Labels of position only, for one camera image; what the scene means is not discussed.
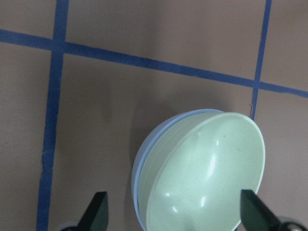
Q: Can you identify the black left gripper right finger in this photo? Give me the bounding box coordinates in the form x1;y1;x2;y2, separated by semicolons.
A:
240;190;286;231

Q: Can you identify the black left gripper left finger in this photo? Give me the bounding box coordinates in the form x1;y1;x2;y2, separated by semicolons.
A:
76;192;109;231

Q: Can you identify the green bowl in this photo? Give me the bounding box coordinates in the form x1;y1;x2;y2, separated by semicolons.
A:
137;112;265;231

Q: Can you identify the blue bowl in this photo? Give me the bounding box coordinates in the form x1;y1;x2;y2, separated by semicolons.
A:
131;109;222;231

